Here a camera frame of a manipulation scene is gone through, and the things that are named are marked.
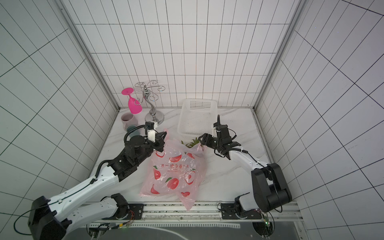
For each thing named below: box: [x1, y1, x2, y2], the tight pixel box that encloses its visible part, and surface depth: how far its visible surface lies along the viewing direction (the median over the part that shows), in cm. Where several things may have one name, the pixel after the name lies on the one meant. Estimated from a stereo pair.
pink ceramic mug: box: [121, 112, 138, 131], surface depth 106 cm
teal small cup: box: [127, 125, 140, 137], surface depth 102 cm
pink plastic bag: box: [139, 130, 207, 210], surface depth 70 cm
